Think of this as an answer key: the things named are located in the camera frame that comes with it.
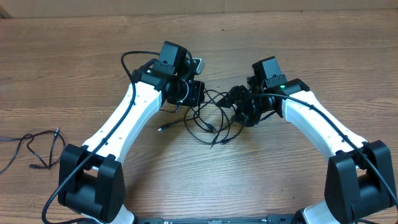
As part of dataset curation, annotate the thick black USB cable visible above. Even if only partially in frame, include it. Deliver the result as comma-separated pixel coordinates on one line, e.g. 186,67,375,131
157,88,246,147

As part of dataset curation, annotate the thin black braided cable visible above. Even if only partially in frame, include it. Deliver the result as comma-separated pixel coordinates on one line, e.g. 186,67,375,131
0,127,67,175

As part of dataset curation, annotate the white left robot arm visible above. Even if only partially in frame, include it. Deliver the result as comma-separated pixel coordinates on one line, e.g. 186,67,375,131
55,58,205,223

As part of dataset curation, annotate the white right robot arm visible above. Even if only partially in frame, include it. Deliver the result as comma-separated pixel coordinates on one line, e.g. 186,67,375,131
217,57,397,223

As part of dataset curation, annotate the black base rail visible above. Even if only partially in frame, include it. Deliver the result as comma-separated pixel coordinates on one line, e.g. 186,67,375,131
134,214,304,224

